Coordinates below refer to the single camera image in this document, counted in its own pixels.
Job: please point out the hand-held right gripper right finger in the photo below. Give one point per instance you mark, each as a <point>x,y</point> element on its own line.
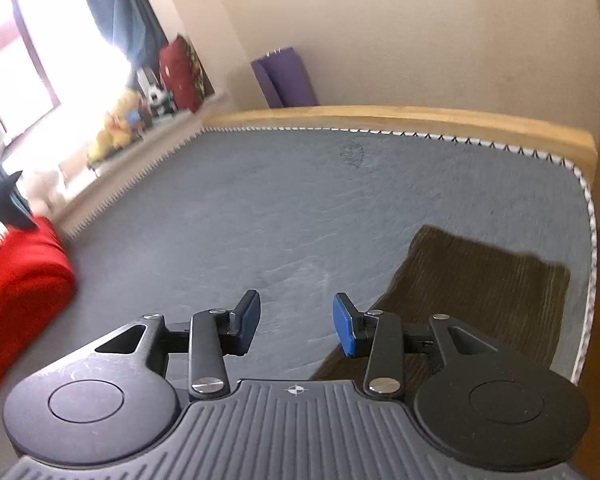
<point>344,326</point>

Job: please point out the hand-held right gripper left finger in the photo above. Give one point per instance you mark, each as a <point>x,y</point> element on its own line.
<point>250,321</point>

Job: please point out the red folded blanket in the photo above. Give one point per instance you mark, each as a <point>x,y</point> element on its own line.
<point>22,305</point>

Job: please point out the purple rolled yoga mat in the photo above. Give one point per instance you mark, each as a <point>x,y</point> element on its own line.
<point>267,85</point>
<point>295,77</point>

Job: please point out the yellow plush toy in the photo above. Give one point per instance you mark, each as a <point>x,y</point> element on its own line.
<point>112,127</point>

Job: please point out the black and white plush toy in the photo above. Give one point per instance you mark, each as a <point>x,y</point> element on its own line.
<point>159,97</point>

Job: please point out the red bag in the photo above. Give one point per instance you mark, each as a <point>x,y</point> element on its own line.
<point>177,72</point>

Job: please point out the leaning picture board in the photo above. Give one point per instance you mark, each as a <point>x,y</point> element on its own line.
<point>200,65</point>

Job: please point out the bright window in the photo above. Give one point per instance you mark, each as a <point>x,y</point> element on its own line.
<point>35,45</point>

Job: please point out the wooden bed frame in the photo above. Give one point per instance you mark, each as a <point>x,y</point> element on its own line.
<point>380,115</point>

